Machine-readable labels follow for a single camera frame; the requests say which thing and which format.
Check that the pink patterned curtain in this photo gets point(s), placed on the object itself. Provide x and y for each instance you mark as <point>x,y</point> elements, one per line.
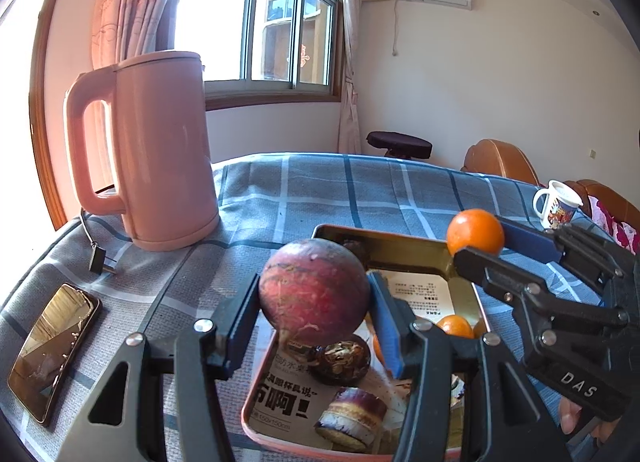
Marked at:
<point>135,2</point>

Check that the person's right hand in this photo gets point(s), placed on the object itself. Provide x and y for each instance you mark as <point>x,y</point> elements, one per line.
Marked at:
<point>571,417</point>

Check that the dark round stool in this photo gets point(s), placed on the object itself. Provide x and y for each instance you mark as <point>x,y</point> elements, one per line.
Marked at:
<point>400,142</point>

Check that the red round radish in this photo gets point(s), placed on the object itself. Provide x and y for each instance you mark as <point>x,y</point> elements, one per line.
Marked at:
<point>312,292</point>

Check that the dark water chestnut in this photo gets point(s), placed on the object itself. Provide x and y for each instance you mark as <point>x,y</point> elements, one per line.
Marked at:
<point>345,354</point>

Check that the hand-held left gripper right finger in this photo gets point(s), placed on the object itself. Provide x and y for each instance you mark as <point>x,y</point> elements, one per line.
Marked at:
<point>387,337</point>

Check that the large bright side window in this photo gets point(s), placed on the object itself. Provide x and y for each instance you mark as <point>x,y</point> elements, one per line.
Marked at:
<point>20,92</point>

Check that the small orange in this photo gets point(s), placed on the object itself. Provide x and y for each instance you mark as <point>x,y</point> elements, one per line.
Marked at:
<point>475,233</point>

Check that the red window decal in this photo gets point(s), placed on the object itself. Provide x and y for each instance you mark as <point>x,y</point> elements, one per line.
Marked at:
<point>303,55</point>

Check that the medium orange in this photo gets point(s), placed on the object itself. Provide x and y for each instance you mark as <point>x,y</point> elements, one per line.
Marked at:
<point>455,326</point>

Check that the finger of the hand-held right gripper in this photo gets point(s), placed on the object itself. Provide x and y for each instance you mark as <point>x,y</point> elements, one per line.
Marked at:
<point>530,242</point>
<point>490,272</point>

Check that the pink tin box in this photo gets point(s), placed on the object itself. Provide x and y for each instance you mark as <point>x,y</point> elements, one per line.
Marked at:
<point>400,247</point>

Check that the brown framed sliding window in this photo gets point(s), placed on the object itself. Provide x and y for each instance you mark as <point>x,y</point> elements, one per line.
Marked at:
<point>260,17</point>

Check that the white cartoon print mug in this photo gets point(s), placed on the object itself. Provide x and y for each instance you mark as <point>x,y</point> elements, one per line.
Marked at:
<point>560,212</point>

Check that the black smartphone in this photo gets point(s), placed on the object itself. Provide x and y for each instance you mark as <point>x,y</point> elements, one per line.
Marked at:
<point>52,352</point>

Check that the pink floral cloth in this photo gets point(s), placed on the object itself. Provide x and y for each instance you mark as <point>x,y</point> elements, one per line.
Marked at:
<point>612,222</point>

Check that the blue plaid tablecloth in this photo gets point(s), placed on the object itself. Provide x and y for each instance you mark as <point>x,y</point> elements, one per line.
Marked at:
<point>350,192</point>

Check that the pale pink curtain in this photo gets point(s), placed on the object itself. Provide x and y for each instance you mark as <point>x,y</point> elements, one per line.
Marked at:
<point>350,67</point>

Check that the printed paper leaflet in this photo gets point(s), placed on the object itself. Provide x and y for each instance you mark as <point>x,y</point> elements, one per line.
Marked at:
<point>425,292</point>

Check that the purple sugarcane piece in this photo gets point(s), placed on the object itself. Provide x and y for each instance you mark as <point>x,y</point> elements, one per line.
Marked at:
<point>352,414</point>

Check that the large orange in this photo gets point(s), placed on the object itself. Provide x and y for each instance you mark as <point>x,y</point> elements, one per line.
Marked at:
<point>376,348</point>

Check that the air conditioner wall pipe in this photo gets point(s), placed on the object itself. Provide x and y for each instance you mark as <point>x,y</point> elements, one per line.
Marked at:
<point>396,27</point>

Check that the black power plug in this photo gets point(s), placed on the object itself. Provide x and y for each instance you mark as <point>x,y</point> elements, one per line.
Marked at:
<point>97,259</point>

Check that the pink electric kettle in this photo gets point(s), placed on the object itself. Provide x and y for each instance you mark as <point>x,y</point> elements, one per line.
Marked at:
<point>150,152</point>

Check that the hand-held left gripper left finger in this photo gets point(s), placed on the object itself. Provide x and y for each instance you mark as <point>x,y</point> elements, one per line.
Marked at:
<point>240,329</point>

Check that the brown leather sofa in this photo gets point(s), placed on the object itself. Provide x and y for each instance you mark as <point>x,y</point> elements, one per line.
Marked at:
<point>605,197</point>

